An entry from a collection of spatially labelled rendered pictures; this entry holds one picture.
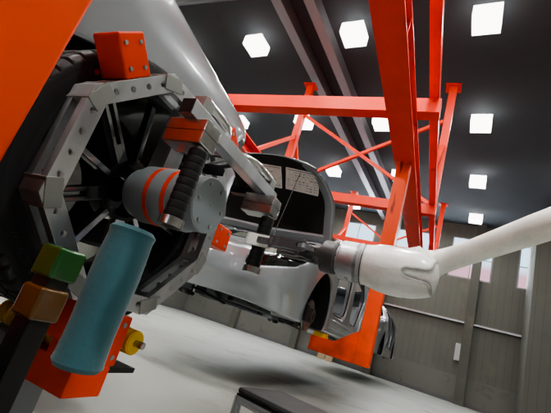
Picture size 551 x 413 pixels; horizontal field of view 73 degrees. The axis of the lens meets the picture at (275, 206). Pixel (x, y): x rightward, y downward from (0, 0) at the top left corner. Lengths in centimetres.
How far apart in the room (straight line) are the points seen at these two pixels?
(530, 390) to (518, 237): 1304
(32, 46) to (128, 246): 34
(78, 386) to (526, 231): 94
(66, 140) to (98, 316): 31
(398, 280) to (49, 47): 73
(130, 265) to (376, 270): 48
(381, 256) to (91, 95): 65
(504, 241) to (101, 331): 80
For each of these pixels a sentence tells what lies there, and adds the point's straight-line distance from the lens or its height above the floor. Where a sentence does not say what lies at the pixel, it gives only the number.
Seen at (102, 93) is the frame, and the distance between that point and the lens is 81.
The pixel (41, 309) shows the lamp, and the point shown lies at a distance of 53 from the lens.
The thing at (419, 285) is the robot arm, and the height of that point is 80.
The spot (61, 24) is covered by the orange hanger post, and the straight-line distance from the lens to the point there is 71.
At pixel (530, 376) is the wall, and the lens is 1391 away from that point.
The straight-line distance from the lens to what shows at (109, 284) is 73.
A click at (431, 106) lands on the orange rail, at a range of 452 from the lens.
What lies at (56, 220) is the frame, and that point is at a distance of 78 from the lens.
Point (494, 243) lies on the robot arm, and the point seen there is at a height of 94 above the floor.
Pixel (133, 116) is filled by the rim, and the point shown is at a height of 108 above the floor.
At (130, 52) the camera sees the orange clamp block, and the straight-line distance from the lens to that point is 87.
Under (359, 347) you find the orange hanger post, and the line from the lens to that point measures 439.
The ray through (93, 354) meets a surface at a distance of 75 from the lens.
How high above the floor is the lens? 65
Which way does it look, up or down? 17 degrees up
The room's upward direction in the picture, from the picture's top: 18 degrees clockwise
